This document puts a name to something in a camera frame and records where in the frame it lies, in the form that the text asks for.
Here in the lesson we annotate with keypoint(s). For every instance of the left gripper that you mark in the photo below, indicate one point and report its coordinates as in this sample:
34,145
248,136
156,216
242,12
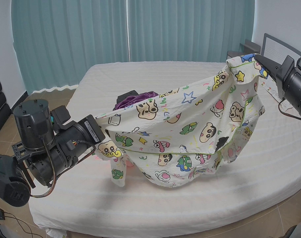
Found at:
88,132

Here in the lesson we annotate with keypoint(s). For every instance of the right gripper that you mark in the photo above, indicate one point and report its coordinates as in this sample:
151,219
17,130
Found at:
286,83

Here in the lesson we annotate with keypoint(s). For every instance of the white printed pyjama top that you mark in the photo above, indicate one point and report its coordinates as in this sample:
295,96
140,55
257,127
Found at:
177,123

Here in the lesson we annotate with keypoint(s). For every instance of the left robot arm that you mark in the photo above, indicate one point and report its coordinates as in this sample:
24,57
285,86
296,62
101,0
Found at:
31,123

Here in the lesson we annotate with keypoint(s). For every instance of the white printed pillow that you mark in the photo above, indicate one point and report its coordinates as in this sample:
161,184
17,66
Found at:
272,90

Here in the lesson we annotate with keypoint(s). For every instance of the grey bedside table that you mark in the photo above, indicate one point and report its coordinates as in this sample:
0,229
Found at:
252,45

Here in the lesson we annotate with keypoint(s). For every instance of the purple garment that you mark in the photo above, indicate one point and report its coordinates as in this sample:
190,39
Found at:
130,101

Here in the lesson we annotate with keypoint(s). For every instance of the black garment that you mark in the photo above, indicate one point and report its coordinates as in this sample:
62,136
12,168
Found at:
129,93

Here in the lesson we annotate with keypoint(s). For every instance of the bed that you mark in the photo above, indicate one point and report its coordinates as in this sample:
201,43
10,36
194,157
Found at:
165,78

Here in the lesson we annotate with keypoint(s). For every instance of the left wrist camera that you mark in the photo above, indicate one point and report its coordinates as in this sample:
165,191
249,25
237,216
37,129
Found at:
61,114

